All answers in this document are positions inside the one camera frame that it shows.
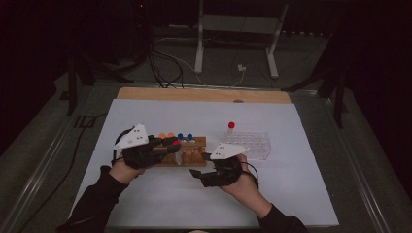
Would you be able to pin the grey metal stand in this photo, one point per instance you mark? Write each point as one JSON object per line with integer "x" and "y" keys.
{"x": 239, "y": 24}

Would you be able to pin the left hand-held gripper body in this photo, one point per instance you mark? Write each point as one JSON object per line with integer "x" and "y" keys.
{"x": 132, "y": 139}

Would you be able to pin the metal floor rail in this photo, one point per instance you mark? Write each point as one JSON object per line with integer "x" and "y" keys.
{"x": 356, "y": 171}
{"x": 42, "y": 168}

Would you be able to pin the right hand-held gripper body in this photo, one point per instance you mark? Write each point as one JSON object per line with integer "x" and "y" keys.
{"x": 226, "y": 152}

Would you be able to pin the person's left hand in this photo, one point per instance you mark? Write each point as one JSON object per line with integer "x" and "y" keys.
{"x": 124, "y": 173}

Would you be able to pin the blue cap test tube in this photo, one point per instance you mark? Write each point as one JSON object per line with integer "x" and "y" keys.
{"x": 190, "y": 136}
{"x": 180, "y": 136}

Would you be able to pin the white table mat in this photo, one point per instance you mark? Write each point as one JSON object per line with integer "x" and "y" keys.
{"x": 181, "y": 200}

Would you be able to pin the red cap test tube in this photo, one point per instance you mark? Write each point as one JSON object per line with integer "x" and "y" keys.
{"x": 176, "y": 142}
{"x": 231, "y": 125}

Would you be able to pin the person's right hand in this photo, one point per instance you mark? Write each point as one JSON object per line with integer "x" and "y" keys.
{"x": 247, "y": 191}

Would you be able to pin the clear acrylic test tube rack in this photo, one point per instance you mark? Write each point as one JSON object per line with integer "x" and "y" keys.
{"x": 252, "y": 145}

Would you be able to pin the wooden test tube rack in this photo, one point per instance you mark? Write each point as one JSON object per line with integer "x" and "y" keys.
{"x": 191, "y": 157}

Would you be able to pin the black tripod stand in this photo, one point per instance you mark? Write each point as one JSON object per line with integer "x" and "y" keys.
{"x": 338, "y": 103}
{"x": 73, "y": 90}

